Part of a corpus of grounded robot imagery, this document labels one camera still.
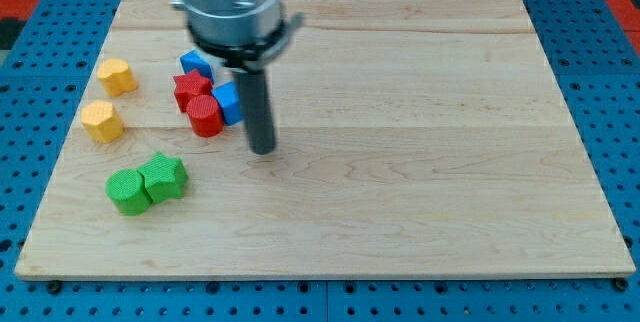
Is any red cylinder block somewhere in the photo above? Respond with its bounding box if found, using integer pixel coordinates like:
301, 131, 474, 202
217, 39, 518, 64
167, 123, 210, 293
186, 95, 224, 137

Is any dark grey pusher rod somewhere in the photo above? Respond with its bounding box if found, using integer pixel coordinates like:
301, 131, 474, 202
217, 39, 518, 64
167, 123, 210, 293
234, 70, 276, 155

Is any blue wedge block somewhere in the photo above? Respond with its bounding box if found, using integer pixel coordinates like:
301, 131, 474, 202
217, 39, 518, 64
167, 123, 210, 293
179, 50, 214, 83

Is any wooden board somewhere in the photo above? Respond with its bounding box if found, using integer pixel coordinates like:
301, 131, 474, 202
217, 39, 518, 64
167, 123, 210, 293
15, 0, 636, 281

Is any yellow hexagon block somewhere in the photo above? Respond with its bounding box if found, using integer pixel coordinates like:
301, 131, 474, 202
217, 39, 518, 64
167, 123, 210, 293
80, 100, 124, 143

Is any blue cube block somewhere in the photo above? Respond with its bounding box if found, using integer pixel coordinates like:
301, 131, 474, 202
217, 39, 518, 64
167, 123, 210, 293
212, 81, 243, 126

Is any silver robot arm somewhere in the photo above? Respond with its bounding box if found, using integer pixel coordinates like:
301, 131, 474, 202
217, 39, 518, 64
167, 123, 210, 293
171, 0, 304, 155

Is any green star block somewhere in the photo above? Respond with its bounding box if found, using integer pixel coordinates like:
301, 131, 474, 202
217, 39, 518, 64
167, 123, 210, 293
136, 152, 189, 204

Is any green cylinder block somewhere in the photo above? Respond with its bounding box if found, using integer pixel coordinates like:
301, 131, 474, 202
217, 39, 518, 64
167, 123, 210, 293
105, 169, 152, 216

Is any red star block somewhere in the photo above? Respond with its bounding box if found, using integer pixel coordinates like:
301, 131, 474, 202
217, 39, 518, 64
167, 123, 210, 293
173, 69, 213, 113

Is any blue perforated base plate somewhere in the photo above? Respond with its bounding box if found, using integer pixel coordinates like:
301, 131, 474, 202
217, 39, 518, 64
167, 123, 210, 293
1, 0, 639, 321

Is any yellow heart block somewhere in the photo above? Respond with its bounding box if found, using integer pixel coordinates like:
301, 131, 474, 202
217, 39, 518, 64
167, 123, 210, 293
96, 58, 138, 97

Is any black clamp ring mount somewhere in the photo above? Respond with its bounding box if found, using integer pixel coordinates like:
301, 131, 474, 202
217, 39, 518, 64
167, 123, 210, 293
187, 12, 304, 72

